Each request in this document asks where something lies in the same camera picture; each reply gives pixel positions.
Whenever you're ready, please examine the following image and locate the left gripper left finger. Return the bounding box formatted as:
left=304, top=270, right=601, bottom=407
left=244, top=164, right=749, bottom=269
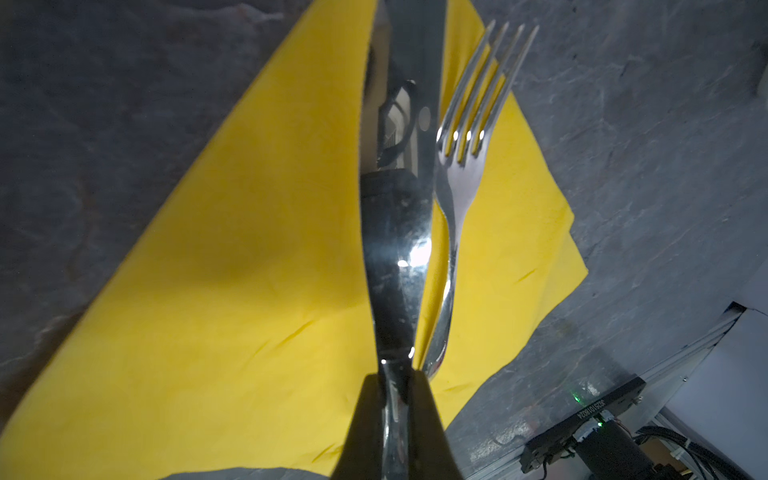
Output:
left=331, top=374, right=385, bottom=480

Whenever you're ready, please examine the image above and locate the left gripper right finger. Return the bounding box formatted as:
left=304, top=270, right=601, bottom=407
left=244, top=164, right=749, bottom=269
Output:
left=408, top=370, right=463, bottom=480

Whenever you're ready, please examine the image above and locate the yellow paper napkin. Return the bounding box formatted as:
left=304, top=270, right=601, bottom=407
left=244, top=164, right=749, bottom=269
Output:
left=1, top=1, right=587, bottom=479

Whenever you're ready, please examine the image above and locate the silver fork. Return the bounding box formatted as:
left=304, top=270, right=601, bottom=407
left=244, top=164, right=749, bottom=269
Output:
left=421, top=23, right=540, bottom=380

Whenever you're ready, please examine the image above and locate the silver knife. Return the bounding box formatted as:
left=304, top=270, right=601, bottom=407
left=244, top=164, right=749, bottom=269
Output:
left=359, top=1, right=447, bottom=479

